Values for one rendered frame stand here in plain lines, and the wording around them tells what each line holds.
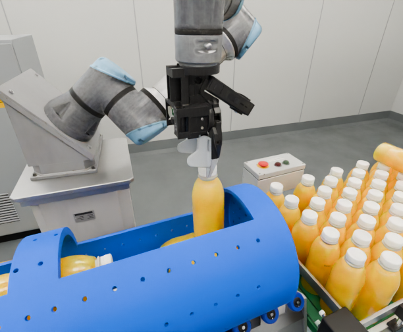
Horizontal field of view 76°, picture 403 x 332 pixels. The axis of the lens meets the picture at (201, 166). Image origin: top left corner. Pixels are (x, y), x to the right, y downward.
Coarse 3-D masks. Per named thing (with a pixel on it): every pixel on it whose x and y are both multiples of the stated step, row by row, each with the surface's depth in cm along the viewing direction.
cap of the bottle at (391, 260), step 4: (384, 252) 58; (388, 252) 58; (392, 252) 58; (380, 256) 58; (384, 256) 57; (388, 256) 57; (392, 256) 57; (396, 256) 57; (380, 260) 58; (384, 260) 56; (388, 260) 56; (392, 260) 56; (396, 260) 56; (400, 260) 56; (384, 264) 57; (388, 264) 56; (392, 264) 55; (396, 264) 55; (400, 264) 55; (392, 268) 56; (396, 268) 56
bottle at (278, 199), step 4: (268, 192) 83; (272, 192) 81; (272, 196) 81; (276, 196) 81; (280, 196) 81; (272, 200) 81; (276, 200) 80; (280, 200) 80; (276, 204) 80; (280, 204) 81
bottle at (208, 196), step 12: (204, 180) 53; (216, 180) 53; (192, 192) 55; (204, 192) 52; (216, 192) 53; (192, 204) 56; (204, 204) 53; (216, 204) 53; (204, 216) 54; (216, 216) 54; (204, 228) 55; (216, 228) 56
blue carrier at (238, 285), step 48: (240, 192) 56; (48, 240) 44; (96, 240) 61; (144, 240) 66; (192, 240) 45; (240, 240) 47; (288, 240) 49; (48, 288) 37; (96, 288) 39; (144, 288) 40; (192, 288) 42; (240, 288) 45; (288, 288) 49
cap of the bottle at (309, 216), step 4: (304, 212) 70; (308, 212) 70; (312, 212) 70; (304, 216) 68; (308, 216) 68; (312, 216) 68; (316, 216) 68; (304, 220) 69; (308, 220) 68; (312, 220) 68; (316, 220) 68
